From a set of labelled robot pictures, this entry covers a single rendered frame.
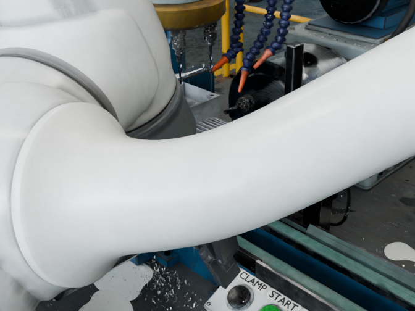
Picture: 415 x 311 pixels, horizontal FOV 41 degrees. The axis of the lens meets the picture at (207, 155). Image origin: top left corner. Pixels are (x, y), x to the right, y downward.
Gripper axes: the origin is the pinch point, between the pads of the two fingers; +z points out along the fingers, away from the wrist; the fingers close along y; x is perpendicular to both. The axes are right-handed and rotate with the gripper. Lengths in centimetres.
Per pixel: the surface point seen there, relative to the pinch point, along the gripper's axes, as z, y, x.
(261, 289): 8.0, -1.8, -2.3
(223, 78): 204, 252, -183
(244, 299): 7.4, -1.2, 0.2
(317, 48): 24, 35, -61
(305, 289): 27.8, 3.3, -11.9
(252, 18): 264, 354, -316
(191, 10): -6.7, 32.6, -31.2
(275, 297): 8.1, -3.9, -2.4
